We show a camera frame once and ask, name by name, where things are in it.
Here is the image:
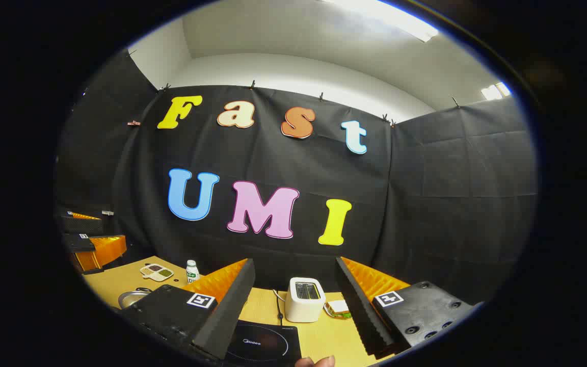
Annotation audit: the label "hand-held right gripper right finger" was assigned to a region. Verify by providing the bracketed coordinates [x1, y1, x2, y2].
[335, 256, 477, 359]

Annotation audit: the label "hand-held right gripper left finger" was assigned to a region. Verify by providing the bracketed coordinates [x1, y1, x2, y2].
[119, 258, 256, 361]

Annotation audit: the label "black induction cooktop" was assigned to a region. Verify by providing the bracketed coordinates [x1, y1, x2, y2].
[225, 320, 303, 365]

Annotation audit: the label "stainless steel pot black handles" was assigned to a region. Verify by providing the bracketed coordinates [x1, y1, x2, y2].
[118, 289, 152, 309]

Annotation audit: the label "toy sandwich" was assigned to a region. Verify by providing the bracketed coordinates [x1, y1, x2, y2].
[324, 300, 353, 320]

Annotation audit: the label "white divided dish with beans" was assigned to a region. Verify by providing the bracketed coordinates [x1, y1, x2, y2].
[140, 263, 174, 282]

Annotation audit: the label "white toaster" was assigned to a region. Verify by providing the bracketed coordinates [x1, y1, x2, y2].
[285, 277, 326, 323]

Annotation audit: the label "row of black cloth clips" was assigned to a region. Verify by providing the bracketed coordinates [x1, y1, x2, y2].
[128, 48, 462, 128]

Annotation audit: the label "small ceiling light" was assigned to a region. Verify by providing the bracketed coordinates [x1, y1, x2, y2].
[481, 82, 512, 101]

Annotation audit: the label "black toaster cable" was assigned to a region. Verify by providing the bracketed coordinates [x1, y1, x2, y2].
[272, 289, 285, 327]

